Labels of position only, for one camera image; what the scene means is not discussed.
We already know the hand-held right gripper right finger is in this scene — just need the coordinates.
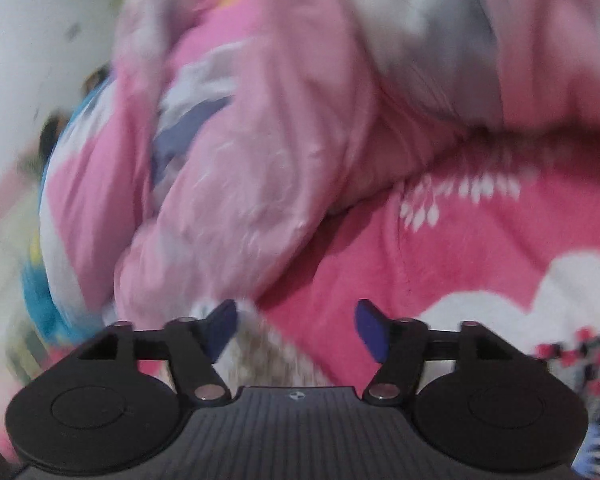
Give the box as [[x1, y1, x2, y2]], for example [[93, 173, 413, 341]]
[[355, 299, 520, 407]]

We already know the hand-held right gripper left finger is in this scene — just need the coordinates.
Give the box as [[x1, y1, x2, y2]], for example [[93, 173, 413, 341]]
[[76, 299, 239, 406]]

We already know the beige white houndstooth sweater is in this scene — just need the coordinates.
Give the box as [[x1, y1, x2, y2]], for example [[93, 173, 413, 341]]
[[190, 300, 341, 391]]

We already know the pink floral bed sheet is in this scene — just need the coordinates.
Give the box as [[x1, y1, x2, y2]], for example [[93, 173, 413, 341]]
[[252, 130, 600, 480]]

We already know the pink blue floral quilt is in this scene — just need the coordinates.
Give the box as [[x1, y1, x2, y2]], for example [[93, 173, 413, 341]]
[[22, 0, 600, 351]]

